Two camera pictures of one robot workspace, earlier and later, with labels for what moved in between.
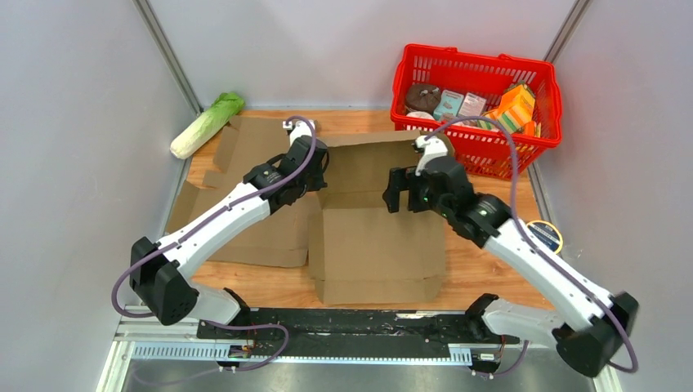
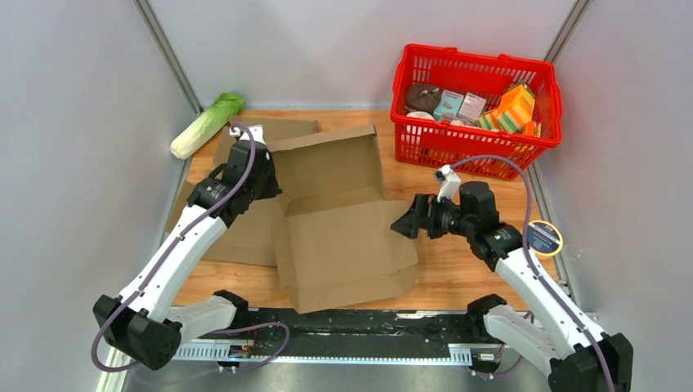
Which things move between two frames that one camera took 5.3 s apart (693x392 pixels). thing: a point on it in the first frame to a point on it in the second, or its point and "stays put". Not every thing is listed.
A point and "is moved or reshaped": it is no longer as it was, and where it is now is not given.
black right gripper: (403, 179) to (422, 216)
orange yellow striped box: (515, 112) stays put
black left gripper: (319, 181) to (273, 189)
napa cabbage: (226, 106) stays put
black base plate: (352, 333) stays put
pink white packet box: (472, 106) stays put
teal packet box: (450, 103) stays put
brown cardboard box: (359, 251) is moved or reshaped
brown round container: (422, 97) stays put
